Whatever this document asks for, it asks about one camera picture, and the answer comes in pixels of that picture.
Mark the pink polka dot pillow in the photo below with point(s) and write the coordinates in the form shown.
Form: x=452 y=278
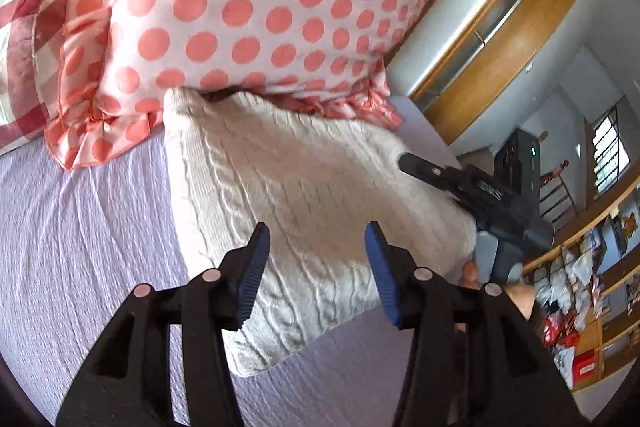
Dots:
x=260 y=7

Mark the wooden ladder-back chair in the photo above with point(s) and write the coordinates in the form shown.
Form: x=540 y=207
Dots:
x=550 y=175

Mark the wooden shelf unit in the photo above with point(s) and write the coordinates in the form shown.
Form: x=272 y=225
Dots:
x=607 y=332

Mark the red box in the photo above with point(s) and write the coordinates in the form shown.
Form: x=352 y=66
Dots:
x=583 y=367

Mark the lilac bedspread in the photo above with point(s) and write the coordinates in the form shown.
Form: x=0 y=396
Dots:
x=90 y=232

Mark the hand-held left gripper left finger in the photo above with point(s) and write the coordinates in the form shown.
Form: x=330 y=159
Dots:
x=254 y=274

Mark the pile of packets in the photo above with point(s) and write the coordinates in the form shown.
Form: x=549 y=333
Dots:
x=575 y=272

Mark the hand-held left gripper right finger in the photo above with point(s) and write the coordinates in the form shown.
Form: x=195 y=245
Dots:
x=382 y=279

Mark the person's right hand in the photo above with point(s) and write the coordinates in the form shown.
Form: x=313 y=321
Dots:
x=470 y=276

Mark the barred window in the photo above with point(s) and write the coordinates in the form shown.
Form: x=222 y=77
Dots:
x=607 y=147

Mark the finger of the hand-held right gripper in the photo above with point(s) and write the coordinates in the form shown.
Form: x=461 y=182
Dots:
x=422 y=170

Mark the wooden headboard shelf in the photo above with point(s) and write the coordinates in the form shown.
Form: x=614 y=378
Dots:
x=500 y=57

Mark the red checked pillow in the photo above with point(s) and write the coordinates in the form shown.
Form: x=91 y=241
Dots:
x=30 y=57

